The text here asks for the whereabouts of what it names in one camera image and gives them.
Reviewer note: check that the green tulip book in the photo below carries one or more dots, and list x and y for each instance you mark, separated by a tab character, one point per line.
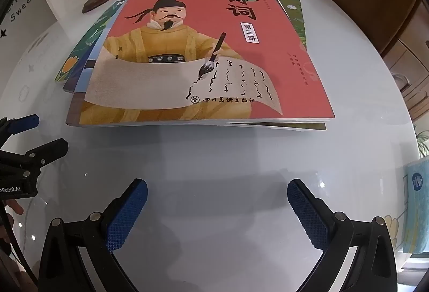
72	60

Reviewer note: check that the pale rabbits cover book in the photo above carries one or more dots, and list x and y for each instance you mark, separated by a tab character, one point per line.
74	111

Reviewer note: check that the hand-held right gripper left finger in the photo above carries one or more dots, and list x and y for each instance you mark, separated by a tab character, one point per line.
129	215

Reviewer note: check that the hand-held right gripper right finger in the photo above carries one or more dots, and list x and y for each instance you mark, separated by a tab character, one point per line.
306	215

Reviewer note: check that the white lettered wall poster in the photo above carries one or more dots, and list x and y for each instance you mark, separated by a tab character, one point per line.
20	10

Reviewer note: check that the green red creature book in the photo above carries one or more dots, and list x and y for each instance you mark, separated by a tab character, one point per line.
291	17

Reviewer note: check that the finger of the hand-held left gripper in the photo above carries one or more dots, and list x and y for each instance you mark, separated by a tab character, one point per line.
50	149
26	121

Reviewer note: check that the long leaf green plant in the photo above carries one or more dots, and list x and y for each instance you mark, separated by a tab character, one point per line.
423	144

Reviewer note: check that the person's left hand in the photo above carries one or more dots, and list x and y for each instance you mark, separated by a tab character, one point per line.
15	206

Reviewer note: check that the pink poet cover book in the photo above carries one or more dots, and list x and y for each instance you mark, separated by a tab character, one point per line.
201	54

